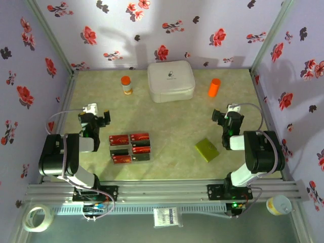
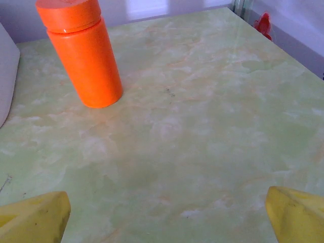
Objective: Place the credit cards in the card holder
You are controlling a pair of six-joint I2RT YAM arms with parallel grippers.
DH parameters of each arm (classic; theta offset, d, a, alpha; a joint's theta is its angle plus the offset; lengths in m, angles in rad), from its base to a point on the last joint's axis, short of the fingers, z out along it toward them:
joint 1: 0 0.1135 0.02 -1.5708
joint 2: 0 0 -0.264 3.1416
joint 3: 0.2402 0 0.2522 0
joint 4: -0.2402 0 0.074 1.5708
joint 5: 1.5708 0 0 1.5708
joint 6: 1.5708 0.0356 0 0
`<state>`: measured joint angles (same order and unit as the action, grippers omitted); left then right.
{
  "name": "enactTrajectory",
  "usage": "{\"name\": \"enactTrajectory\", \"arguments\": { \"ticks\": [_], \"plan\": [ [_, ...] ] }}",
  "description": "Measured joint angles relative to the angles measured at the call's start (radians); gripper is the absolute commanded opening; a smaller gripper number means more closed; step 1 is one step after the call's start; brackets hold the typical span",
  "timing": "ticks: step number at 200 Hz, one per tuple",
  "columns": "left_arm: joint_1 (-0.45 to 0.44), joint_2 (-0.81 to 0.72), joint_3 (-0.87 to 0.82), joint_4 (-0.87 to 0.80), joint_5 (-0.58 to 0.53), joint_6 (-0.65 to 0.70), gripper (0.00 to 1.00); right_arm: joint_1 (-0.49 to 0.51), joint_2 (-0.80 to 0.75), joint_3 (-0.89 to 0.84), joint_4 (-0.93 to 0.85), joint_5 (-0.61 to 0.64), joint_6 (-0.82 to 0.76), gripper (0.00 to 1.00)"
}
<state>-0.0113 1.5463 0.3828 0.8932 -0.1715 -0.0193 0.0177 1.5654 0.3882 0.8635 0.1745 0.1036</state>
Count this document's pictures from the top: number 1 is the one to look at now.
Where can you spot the green card holder wallet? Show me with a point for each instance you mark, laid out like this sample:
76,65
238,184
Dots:
207,150

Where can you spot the black card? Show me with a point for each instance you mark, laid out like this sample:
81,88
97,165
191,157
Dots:
140,143
119,152
141,158

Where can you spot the red VIP card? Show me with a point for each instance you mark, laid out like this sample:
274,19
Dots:
119,139
122,159
141,150
139,136

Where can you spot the group of red-black packets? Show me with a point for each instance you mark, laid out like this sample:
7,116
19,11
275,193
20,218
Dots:
130,164

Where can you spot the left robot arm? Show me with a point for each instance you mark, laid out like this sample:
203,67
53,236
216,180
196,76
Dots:
55,157

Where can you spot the orange cylinder container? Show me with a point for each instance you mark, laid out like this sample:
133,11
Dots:
214,87

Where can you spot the orange capped pill bottle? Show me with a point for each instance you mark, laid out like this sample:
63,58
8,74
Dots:
126,85

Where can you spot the white zippered pill case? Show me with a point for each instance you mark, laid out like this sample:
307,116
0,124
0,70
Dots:
172,81

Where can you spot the controller circuit board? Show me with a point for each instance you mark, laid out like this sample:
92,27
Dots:
93,208
236,206

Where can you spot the white yellow round container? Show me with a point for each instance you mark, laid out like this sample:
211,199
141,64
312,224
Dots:
278,205

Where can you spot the plastic bag with label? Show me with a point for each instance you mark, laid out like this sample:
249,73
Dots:
167,217

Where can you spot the clear tape roll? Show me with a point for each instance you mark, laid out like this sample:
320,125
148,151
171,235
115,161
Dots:
27,220

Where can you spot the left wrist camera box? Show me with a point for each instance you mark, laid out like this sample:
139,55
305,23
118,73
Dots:
90,108

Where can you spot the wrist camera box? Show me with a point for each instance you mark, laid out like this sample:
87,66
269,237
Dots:
90,108
233,108

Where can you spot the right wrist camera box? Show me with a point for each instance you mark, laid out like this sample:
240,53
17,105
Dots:
233,108

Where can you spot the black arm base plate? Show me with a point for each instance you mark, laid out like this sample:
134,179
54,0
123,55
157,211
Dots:
108,193
215,192

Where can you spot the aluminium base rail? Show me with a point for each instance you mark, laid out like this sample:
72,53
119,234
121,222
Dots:
162,191

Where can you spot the aluminium frame post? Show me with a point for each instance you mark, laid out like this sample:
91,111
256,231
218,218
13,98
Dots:
51,35
270,35

